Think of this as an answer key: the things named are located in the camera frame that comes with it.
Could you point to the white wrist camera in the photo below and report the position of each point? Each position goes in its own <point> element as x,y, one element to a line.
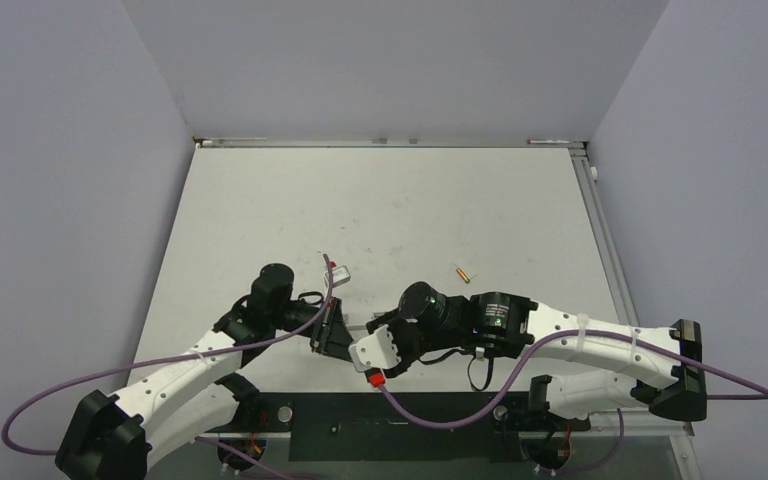
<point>338,274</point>
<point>377,350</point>

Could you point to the aluminium frame rail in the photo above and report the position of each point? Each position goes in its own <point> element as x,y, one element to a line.
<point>617,283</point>

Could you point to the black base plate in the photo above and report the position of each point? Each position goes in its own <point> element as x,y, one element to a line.
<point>365,427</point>

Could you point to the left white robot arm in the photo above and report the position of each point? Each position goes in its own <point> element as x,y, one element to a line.
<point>122,435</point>

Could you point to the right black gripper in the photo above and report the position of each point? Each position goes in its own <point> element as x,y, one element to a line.
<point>393,321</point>

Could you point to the gold AAA battery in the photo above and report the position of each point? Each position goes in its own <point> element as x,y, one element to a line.
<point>462,274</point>

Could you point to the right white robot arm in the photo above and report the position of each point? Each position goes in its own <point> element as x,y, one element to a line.
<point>628,367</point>

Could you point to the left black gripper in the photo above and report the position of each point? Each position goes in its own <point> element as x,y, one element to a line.
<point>333,338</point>

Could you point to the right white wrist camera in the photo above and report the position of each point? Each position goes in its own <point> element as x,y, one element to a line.
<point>377,350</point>

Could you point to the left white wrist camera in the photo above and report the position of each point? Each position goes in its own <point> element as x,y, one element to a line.
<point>338,274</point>

